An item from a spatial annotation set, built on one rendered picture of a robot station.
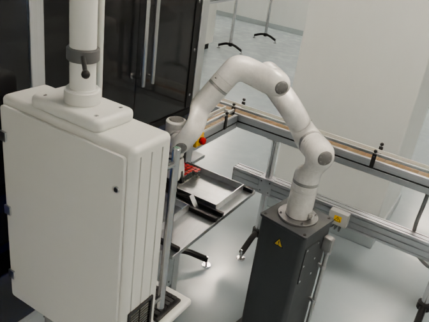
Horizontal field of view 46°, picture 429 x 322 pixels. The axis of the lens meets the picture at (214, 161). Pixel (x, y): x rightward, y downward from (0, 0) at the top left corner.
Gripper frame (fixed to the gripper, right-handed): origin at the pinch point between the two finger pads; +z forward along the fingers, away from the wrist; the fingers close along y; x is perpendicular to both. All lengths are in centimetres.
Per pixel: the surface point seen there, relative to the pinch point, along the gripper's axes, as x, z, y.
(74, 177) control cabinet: -69, -42, 20
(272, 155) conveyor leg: 120, 35, -12
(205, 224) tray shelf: 4.4, 13.7, 17.0
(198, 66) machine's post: 45, -38, -24
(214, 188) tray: 32.6, 14.7, 1.3
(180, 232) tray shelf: -8.4, 13.1, 13.1
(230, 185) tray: 40.9, 15.0, 5.5
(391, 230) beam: 123, 53, 72
